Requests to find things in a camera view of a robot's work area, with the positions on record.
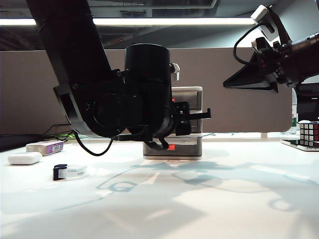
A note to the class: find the black monitor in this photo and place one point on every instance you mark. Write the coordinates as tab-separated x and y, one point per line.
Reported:
309	104

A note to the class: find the smoky drawer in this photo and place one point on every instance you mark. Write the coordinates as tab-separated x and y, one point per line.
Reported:
196	125
187	149
193	99

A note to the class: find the purple and white small box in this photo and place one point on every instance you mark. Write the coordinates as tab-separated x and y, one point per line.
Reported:
42	148

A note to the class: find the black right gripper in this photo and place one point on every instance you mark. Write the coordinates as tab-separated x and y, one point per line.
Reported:
279	62

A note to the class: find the white partition foot bracket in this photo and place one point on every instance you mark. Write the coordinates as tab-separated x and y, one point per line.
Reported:
263	136

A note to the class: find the smoky drawer under cabinet lid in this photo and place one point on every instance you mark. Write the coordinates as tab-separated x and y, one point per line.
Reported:
193	99

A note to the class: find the long ceiling light strip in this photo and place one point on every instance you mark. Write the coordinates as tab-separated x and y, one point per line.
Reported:
162	22

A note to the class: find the white flat tablet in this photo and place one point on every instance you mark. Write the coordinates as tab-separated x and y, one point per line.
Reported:
289	143

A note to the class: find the black Rubik's cube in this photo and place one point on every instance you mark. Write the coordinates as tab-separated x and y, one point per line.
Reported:
309	132

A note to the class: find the brown desk partition panel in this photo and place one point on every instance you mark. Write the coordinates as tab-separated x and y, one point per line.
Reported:
224	112

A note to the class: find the smoky drawer at cabinet base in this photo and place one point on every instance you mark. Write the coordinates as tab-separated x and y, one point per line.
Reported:
187	149

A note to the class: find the white mini drawer cabinet frame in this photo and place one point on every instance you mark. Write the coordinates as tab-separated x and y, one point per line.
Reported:
187	88

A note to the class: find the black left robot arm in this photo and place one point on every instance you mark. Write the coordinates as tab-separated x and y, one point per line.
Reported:
74	49

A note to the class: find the white earbuds case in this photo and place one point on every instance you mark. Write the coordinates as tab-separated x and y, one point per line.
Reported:
25	158

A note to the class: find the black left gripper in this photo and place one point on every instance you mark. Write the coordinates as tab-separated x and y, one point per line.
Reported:
182	124

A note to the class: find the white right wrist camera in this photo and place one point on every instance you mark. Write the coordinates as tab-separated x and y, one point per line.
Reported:
265	22

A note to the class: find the transparent tape with black dispenser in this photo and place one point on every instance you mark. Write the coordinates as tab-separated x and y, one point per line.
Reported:
72	171

